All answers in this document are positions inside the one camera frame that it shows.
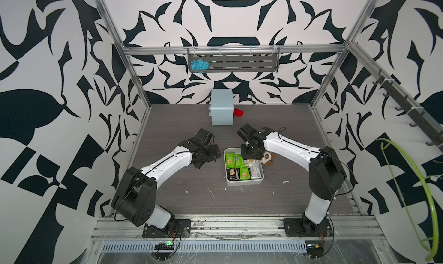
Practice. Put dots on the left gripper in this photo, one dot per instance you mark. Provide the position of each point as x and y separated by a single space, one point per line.
211 155

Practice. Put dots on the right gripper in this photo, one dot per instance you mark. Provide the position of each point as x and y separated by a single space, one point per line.
254 156

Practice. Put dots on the black hook rail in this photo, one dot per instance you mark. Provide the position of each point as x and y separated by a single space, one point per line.
406 104

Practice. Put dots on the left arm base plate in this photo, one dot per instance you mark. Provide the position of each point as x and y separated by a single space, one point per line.
177 228

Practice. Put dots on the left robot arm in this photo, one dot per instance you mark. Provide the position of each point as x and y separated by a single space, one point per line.
135 197

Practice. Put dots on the red small object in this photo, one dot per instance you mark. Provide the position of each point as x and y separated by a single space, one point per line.
238 112

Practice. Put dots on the black cookie packet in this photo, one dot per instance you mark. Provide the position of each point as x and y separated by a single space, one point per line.
232 174

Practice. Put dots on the green cookie packet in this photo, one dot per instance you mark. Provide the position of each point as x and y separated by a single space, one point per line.
230 160
244 173
239 161

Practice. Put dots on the brown white plush toy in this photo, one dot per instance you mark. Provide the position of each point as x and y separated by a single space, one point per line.
268 158

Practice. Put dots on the white storage box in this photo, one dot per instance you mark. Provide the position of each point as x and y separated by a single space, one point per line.
248 163

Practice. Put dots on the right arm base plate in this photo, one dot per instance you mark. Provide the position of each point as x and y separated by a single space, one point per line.
303 227

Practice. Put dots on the blue crumpled cloth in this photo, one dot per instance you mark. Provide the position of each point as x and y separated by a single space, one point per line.
199 66

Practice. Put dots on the clear snack packet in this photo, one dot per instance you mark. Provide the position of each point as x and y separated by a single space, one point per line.
255 172

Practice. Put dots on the grey wall shelf rack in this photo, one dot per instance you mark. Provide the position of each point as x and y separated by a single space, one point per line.
237 59

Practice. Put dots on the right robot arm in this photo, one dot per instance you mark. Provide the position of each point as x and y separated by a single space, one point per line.
326 172

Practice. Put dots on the light blue drawer box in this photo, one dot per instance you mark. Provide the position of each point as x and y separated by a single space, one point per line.
222 107

